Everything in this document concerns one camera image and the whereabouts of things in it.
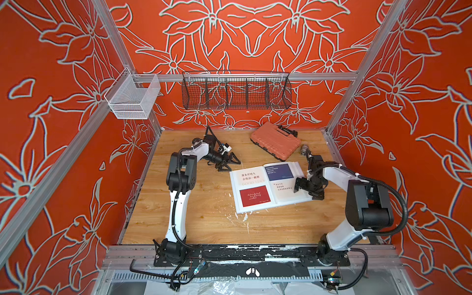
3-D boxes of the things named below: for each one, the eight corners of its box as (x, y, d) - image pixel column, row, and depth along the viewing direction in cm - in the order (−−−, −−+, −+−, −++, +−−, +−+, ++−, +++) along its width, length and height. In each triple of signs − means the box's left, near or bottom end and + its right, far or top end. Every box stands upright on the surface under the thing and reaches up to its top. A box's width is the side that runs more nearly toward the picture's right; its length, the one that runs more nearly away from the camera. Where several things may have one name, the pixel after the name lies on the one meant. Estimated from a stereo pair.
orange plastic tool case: (249, 141, 115) (249, 136, 111) (269, 123, 126) (270, 117, 122) (284, 163, 104) (286, 158, 100) (303, 141, 115) (305, 135, 111)
